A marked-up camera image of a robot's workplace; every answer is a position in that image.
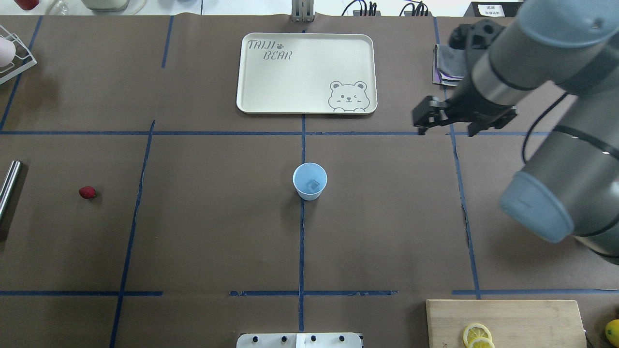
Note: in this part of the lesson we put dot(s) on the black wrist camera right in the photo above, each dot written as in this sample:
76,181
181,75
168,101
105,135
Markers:
474,39

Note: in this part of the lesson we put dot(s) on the bamboo cutting board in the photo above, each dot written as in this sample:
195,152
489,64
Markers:
512,323

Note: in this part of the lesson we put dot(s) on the steel muddler black tip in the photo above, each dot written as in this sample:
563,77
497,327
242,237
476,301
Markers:
8,185

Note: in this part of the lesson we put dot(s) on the ice cube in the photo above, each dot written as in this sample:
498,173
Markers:
313,186

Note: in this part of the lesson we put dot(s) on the lemon slice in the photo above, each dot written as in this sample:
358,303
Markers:
481,342
474,330

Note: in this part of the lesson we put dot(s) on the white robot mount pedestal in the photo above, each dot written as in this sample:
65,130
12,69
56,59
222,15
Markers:
301,340

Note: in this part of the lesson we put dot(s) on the light blue plastic cup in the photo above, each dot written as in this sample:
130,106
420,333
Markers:
305,172

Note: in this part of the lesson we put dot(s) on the whole yellow lemon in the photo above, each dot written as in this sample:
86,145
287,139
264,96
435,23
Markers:
612,332

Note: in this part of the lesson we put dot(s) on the aluminium frame post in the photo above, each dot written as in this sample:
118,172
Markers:
303,11

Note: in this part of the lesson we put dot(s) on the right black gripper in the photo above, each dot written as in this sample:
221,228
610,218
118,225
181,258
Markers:
470,103

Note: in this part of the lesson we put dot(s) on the cream bear serving tray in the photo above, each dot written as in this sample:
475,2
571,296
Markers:
307,73

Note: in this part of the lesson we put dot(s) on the grey folded cloth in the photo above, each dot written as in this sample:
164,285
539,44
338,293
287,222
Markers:
449,65

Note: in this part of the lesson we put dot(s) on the red strawberry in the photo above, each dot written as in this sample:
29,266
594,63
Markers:
87,193

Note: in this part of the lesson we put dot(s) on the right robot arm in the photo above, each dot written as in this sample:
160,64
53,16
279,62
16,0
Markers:
569,186

